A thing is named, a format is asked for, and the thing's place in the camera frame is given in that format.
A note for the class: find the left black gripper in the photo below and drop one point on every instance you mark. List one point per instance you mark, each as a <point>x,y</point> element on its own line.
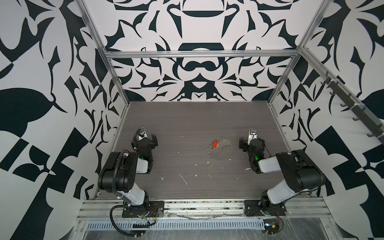
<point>149,141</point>

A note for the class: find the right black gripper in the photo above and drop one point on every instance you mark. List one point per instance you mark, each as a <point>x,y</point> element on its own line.
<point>249,144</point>

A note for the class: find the black wall hook rack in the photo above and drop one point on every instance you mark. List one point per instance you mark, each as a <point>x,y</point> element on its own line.
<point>350,101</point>

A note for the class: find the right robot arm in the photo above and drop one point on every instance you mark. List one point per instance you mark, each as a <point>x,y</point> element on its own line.
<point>301,175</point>

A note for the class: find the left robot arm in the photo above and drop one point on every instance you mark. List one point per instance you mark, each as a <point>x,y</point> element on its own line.
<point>118,176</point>

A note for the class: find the aluminium front rail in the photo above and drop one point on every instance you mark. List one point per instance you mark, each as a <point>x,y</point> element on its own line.
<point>207,208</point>

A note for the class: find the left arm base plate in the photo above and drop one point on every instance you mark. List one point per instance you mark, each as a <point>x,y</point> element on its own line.
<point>147,209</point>

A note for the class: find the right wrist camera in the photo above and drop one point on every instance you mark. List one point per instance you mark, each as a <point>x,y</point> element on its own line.
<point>252,135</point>

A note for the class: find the white slotted cable duct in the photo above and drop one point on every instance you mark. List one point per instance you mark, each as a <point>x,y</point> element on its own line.
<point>182,224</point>

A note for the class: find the small circuit board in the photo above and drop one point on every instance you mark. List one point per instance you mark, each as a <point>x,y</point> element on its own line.
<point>273,227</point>

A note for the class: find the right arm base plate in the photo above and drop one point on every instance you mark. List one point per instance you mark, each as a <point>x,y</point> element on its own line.
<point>263,207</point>

